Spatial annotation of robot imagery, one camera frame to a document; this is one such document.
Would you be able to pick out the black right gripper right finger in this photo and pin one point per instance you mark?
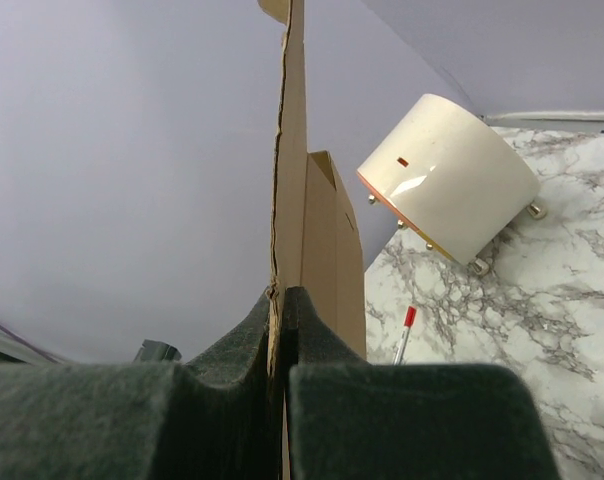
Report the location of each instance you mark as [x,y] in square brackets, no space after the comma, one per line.
[348,419]

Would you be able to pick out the red capped pen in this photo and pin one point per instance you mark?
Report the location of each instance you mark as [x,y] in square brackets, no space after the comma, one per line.
[407,326]

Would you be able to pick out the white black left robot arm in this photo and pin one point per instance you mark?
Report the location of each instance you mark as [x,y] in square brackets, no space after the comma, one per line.
[155,351]

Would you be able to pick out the brown cardboard box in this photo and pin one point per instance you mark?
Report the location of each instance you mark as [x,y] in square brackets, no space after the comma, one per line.
[316,290]

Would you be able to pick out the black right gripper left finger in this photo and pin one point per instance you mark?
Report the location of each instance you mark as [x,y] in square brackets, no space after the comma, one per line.
[209,418]

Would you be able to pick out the cream cylindrical container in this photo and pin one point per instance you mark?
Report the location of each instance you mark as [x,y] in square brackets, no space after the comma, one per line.
[451,179]

